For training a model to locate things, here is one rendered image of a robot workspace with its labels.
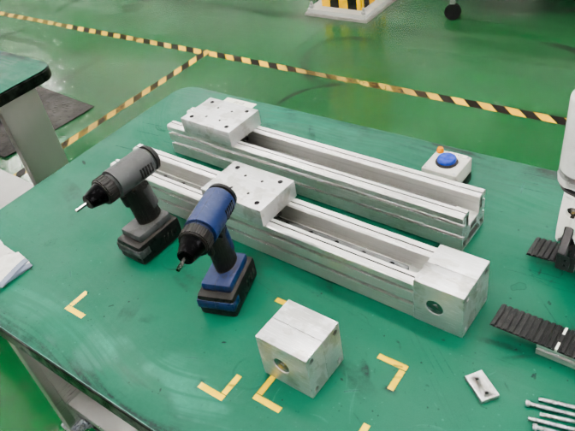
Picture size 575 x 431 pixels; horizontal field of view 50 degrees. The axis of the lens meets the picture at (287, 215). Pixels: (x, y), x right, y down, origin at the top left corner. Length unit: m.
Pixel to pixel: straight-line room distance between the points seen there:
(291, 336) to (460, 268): 0.31
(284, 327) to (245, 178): 0.39
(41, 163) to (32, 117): 0.19
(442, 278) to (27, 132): 1.83
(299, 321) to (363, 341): 0.14
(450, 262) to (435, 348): 0.15
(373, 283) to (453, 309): 0.15
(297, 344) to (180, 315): 0.30
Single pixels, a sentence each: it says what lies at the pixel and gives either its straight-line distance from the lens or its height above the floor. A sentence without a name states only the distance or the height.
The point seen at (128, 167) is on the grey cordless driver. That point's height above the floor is 0.99.
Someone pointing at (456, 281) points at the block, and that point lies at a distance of 1.04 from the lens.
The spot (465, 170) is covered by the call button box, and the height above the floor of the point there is 0.82.
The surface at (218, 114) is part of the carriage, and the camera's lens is 1.51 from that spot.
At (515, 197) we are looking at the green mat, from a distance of 1.37.
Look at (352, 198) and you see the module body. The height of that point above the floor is 0.82.
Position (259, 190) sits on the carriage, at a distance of 1.22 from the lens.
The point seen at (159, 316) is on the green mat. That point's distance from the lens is 1.21.
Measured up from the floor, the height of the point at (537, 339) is 0.81.
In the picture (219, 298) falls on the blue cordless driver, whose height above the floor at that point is 0.83.
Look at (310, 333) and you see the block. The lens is 0.98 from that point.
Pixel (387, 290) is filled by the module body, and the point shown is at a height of 0.82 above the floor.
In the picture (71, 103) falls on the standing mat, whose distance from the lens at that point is 3.96.
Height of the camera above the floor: 1.62
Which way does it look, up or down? 39 degrees down
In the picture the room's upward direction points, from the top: 11 degrees counter-clockwise
